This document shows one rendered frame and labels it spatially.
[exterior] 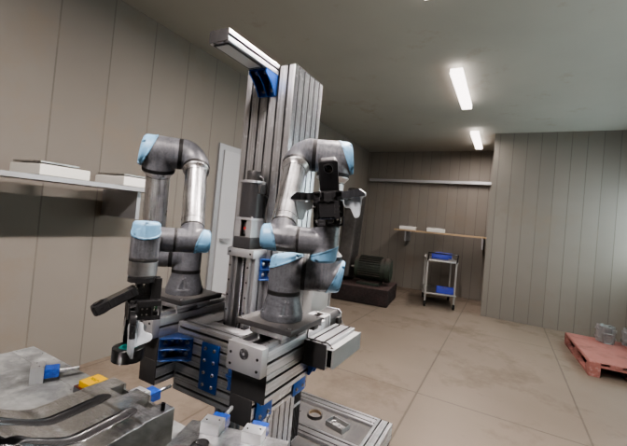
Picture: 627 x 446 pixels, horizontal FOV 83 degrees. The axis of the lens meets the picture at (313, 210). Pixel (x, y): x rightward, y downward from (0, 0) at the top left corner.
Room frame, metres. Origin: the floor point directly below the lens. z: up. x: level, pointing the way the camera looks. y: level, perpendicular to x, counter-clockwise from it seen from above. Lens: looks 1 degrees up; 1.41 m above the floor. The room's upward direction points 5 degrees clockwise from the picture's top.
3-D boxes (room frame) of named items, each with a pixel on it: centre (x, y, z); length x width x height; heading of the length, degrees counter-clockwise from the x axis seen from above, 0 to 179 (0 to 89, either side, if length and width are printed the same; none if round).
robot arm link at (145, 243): (1.00, 0.46, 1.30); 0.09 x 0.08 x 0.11; 21
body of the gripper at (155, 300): (1.00, 0.45, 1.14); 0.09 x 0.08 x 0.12; 125
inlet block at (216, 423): (0.94, 0.19, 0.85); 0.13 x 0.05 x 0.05; 168
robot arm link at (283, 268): (1.28, 0.07, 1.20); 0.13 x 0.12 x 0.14; 87
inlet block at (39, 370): (1.17, 0.79, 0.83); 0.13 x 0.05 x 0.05; 124
